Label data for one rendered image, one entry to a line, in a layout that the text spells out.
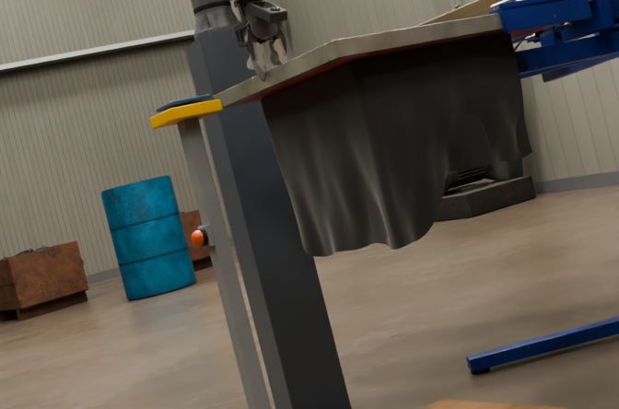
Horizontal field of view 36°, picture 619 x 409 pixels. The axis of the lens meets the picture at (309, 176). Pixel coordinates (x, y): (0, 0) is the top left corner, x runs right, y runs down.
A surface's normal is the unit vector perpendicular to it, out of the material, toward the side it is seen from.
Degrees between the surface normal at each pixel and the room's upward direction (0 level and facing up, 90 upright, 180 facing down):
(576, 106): 90
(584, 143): 90
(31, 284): 90
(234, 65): 90
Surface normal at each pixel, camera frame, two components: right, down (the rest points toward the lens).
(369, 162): -0.89, 0.25
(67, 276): 0.58, -0.14
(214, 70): 0.35, -0.08
